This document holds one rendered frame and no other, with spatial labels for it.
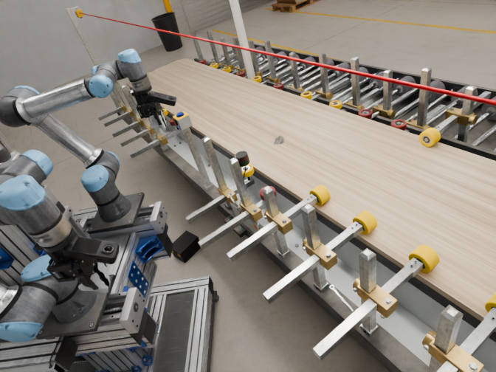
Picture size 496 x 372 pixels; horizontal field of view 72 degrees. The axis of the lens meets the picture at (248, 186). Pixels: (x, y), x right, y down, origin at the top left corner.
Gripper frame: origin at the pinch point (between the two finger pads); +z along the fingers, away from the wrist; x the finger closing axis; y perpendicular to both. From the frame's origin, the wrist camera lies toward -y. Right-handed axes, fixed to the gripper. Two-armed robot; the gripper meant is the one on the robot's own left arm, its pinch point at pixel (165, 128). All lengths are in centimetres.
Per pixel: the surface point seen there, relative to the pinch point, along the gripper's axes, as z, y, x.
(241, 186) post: 31.7, -27.7, 12.1
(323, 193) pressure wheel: 35, -64, 24
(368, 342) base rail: 62, -67, 77
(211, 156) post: 24.6, -13.4, -8.5
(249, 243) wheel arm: 36, -30, 45
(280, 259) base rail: 62, -39, 34
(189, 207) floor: 132, 48, -101
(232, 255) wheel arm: 36, -23, 49
